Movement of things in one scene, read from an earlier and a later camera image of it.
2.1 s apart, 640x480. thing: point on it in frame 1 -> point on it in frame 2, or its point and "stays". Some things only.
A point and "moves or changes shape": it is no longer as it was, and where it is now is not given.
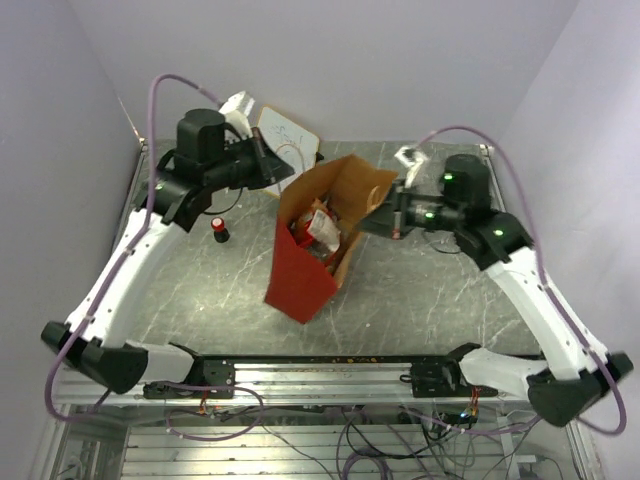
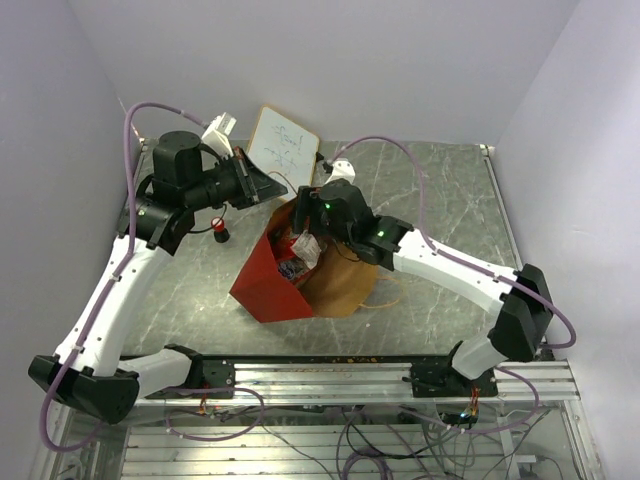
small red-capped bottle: (221, 234) stays
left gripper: (269, 169) -> (253, 184)
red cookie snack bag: (320, 234) moves or changes shape
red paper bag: (316, 234) moves or changes shape
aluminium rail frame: (306, 418) stays
